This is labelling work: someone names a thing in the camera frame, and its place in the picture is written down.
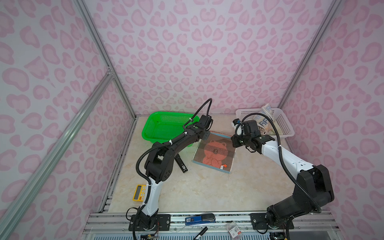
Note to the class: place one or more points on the white blue lettered towel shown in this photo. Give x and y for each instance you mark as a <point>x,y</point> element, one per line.
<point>264,123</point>

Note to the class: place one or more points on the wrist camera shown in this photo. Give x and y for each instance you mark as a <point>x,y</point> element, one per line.
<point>251,128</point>
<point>205,122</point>

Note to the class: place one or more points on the aluminium frame rail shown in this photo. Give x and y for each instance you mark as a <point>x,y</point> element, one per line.
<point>64,119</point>

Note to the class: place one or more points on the green plastic basket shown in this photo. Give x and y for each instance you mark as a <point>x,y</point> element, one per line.
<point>164,126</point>

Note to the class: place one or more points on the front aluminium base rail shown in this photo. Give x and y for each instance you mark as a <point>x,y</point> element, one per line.
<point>116,226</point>

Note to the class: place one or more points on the white plastic basket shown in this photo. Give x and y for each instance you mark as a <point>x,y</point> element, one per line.
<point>279,116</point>

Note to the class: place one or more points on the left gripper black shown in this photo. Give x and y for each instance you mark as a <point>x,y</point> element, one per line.
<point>207,136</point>

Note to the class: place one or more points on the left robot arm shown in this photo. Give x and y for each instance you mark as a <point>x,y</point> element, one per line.
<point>156,164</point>

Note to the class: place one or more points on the black marker device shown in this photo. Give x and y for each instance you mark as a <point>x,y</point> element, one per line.
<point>180,163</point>

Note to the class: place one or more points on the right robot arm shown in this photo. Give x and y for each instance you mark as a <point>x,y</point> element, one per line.
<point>313,186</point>

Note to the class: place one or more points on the small plastic bag red label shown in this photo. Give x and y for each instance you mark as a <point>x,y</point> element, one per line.
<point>234,231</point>

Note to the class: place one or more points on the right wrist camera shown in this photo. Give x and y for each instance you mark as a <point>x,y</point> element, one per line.
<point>251,128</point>

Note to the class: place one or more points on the black pen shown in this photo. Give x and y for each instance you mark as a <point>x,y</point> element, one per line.
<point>200,234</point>

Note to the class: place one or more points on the blue stapler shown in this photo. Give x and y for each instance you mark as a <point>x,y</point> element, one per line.
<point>202,219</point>

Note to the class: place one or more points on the yellow calculator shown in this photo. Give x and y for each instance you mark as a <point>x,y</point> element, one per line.
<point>140,193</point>

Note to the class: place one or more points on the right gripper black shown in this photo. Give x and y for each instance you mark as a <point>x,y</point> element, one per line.
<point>233,138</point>

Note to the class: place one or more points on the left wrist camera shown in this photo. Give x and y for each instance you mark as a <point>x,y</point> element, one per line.
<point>205,122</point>

